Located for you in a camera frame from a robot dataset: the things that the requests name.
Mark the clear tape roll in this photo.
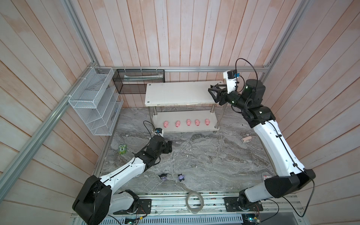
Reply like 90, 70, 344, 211
185, 191, 204, 214

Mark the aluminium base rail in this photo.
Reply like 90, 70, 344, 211
95, 192, 305, 224

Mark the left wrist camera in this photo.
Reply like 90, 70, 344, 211
154, 127, 163, 137

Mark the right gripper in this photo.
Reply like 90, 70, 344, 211
208, 85, 251, 115

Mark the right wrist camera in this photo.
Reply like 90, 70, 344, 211
223, 69, 238, 94

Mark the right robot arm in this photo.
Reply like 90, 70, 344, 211
208, 79, 316, 211

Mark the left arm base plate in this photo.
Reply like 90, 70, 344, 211
113, 199, 152, 215

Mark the white wire mesh rack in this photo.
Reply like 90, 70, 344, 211
68, 67, 123, 136

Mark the green frog block toy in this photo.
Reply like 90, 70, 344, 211
118, 144, 127, 155

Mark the pink small toy right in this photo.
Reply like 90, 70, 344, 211
241, 136, 252, 143

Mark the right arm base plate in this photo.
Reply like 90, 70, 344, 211
224, 197, 263, 212

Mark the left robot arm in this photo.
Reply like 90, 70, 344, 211
72, 135, 173, 225

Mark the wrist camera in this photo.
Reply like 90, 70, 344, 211
223, 69, 238, 94
154, 127, 163, 137

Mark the white two-tier shelf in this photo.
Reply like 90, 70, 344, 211
144, 81, 224, 133

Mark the black purple figure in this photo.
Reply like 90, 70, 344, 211
159, 173, 167, 182

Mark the black mesh basket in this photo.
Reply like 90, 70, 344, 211
112, 68, 166, 95

